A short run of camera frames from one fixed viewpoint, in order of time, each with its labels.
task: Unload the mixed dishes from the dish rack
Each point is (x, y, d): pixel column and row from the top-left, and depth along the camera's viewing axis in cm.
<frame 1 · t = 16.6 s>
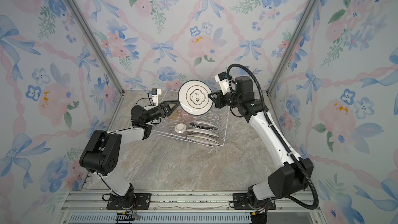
left hand: (180, 104, 76), fingers open
right hand: (209, 94, 73), fingers closed
white plate gold rim: (193, 97, 77), point 32 cm above the table

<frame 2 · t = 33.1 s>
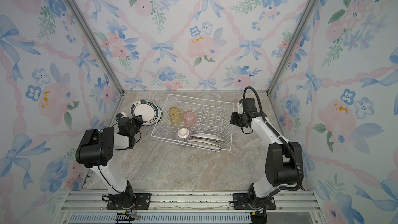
left hand: (142, 113, 98), fingers closed
right hand: (232, 118, 91), fingers closed
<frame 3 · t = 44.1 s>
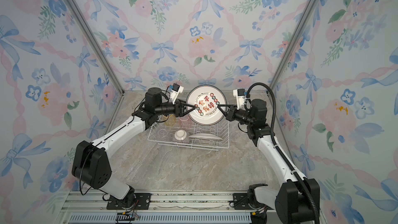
left hand: (193, 105, 75), fingers open
right hand: (217, 106, 74), fingers closed
white plate: (206, 98, 75), point 33 cm above the table
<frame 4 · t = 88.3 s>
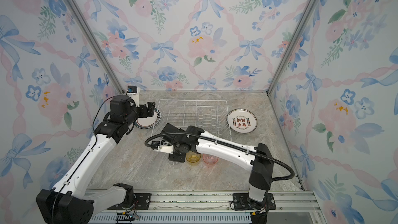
left hand: (145, 100, 76), fingers open
right hand: (173, 150, 74), fingers open
yellow glass cup: (194, 158, 89), on the table
white plate green red rim: (150, 123, 101), point 3 cm above the table
